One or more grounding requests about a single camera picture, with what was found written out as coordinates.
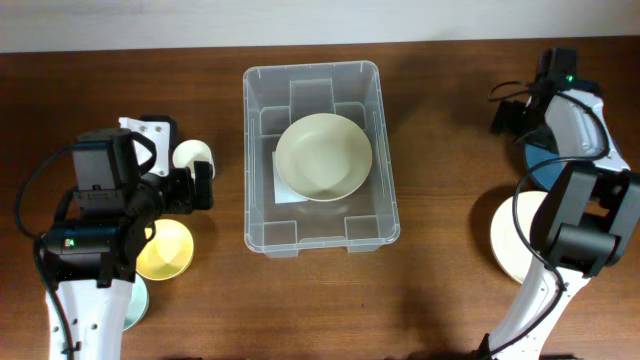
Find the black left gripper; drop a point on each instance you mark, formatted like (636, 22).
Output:
(180, 180)

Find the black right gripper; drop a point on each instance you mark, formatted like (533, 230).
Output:
(506, 117)

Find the cream plastic cup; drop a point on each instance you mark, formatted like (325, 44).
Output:
(190, 151)

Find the blue plastic bowl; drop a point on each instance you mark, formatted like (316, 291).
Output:
(545, 177)

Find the cream plastic bowl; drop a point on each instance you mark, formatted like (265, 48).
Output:
(507, 247)

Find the beige plastic bowl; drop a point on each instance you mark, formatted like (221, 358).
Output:
(323, 157)

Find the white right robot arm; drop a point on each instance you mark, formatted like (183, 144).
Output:
(588, 217)

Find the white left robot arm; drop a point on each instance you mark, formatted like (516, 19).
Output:
(107, 224)

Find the yellow plastic bowl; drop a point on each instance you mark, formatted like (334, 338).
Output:
(167, 250)

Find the clear plastic storage bin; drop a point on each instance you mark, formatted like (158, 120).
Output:
(276, 96)

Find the white paper label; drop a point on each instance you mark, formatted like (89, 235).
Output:
(282, 193)

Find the mint green plastic bowl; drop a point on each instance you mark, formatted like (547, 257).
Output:
(138, 304)

